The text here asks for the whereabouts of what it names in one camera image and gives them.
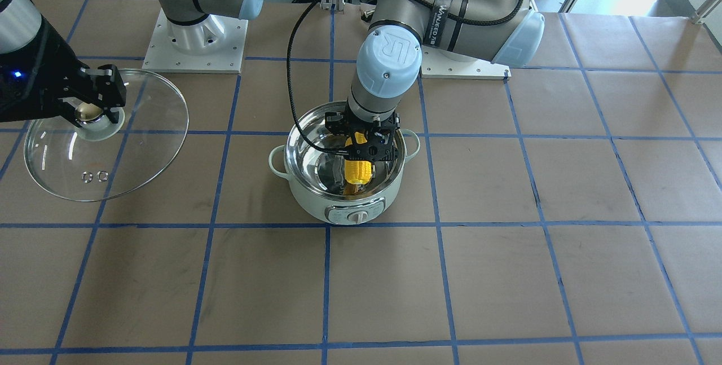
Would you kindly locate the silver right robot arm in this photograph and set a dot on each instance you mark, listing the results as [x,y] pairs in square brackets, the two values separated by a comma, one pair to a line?
[21,21]

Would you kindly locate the pale green electric pot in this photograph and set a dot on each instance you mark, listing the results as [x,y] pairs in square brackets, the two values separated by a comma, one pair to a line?
[317,179]

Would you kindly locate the glass pot lid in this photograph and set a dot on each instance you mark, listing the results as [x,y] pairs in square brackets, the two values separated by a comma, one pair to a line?
[96,159]

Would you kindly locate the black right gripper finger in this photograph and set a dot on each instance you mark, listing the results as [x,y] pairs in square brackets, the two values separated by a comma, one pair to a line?
[78,112]
[103,86]

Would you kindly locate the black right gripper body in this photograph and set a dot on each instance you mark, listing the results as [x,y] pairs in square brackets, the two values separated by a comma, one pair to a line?
[49,56]

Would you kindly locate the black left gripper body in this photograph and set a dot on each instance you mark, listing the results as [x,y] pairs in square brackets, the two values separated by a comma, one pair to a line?
[335,124]

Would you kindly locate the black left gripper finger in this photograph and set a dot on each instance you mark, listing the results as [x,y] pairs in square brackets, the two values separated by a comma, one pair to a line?
[336,123]

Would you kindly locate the yellow corn cob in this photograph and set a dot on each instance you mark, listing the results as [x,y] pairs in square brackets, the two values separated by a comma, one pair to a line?
[357,172]

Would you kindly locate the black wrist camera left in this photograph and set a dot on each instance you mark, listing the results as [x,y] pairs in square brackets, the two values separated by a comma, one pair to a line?
[375,145]

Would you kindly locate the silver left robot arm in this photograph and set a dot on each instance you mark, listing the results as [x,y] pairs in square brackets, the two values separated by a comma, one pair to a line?
[506,32]

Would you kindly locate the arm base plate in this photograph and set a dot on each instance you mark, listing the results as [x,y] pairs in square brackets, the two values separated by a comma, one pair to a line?
[216,45]
[440,64]

